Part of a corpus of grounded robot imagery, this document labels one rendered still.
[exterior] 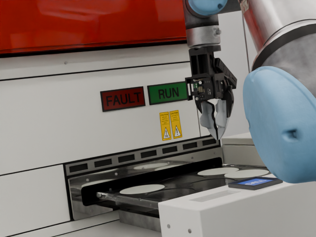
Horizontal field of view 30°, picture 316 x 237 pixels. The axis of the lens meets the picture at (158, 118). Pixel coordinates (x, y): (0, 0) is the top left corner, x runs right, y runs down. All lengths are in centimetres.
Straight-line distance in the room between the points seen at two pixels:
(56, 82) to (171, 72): 31
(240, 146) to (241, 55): 215
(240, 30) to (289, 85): 310
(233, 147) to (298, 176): 97
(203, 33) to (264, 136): 74
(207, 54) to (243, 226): 59
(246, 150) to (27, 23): 62
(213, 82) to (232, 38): 230
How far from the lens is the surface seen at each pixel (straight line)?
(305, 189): 87
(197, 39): 131
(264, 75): 56
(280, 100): 53
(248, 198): 79
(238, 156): 152
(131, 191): 129
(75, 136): 134
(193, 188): 123
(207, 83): 129
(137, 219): 131
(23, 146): 129
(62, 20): 130
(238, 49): 361
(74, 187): 133
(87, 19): 132
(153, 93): 144
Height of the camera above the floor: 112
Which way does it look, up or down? 3 degrees down
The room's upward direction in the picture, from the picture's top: 7 degrees counter-clockwise
